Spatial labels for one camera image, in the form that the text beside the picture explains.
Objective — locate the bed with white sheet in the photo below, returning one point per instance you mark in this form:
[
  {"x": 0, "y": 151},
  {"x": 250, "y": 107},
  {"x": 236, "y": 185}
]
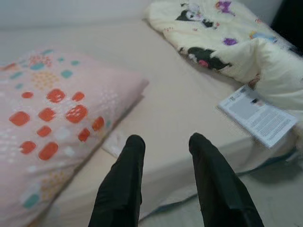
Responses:
[{"x": 177, "y": 99}]

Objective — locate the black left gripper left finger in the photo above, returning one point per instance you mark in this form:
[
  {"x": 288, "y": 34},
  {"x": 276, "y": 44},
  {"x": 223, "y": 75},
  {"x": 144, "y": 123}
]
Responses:
[{"x": 123, "y": 184}]

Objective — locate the cream cartoon print blanket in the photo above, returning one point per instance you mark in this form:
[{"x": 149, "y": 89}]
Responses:
[{"x": 236, "y": 26}]

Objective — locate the pink patterned pillow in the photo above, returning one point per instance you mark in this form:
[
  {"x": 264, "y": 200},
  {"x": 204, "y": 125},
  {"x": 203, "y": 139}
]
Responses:
[{"x": 71, "y": 132}]

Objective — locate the white printed booklet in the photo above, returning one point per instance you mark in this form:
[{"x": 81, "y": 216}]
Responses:
[{"x": 260, "y": 118}]

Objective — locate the black furniture piece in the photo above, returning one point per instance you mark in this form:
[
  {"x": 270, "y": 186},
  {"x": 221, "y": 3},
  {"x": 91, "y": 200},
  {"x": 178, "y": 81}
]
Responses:
[{"x": 291, "y": 19}]

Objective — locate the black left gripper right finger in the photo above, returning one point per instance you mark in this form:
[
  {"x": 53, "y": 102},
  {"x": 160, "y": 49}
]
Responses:
[{"x": 217, "y": 184}]

